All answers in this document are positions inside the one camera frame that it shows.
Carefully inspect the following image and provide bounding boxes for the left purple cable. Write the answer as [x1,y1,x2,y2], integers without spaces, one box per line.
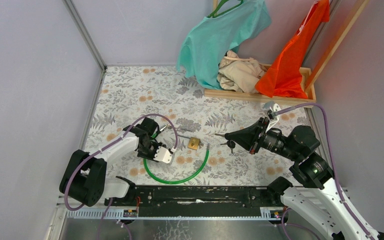
[63,113,179,240]

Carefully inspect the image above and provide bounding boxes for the floral table mat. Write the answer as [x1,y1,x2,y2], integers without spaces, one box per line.
[84,66,298,186]

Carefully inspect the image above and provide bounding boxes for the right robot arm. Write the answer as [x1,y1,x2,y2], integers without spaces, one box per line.
[223,117,384,240]

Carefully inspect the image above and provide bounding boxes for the black head keys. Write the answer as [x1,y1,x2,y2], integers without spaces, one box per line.
[215,133,236,154]

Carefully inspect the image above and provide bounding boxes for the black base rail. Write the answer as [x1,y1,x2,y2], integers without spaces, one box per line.
[110,185,285,218]

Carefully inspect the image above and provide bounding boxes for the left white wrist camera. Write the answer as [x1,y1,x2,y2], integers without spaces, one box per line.
[153,146,174,164]

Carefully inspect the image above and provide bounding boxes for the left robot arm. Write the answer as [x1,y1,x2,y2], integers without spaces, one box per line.
[59,117,173,211]

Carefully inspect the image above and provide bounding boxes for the aluminium corner post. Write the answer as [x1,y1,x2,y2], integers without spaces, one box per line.
[62,0,107,72]

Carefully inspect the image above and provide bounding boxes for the wooden tray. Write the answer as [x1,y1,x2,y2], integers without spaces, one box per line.
[204,67,319,106]

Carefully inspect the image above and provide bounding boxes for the green clothes hanger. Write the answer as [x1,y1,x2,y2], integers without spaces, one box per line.
[206,0,245,19]

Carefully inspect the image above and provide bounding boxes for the brass padlock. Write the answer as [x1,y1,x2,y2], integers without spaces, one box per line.
[176,128,203,150]

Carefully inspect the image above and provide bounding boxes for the wooden rack pole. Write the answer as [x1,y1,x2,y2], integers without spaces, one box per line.
[304,0,370,93]

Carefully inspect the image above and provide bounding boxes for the teal t-shirt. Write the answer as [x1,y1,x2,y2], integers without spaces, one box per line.
[176,0,272,90]

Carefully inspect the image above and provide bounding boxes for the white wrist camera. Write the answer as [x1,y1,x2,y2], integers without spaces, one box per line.
[153,146,174,164]
[263,100,282,132]

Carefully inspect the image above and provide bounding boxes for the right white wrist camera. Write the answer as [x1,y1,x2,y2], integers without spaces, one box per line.
[263,100,282,132]

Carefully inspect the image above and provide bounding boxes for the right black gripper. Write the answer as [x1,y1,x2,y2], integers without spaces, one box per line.
[227,115,300,161]

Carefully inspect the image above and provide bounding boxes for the purple cable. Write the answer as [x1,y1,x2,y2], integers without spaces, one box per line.
[63,113,179,240]
[273,101,378,240]

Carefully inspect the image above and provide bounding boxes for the beige crumpled cloth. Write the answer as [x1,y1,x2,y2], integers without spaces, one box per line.
[217,50,267,94]

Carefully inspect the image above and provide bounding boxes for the orange t-shirt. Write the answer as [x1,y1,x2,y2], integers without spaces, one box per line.
[254,0,330,99]

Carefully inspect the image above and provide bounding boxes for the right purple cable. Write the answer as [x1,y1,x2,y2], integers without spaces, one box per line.
[273,101,378,240]

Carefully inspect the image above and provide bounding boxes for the green cable lock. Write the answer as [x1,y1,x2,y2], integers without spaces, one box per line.
[142,137,210,185]

